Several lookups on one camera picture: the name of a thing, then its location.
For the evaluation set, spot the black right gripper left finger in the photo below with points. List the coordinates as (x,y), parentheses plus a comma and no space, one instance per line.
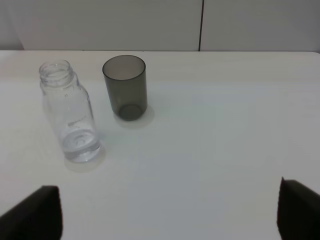
(37,217)

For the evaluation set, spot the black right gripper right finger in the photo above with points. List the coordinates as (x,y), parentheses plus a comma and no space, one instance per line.
(298,211)

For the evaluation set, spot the clear plastic water bottle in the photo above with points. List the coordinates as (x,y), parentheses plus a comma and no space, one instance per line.
(67,105)

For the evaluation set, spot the grey translucent cup right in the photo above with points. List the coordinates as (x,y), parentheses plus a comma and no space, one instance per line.
(125,79)

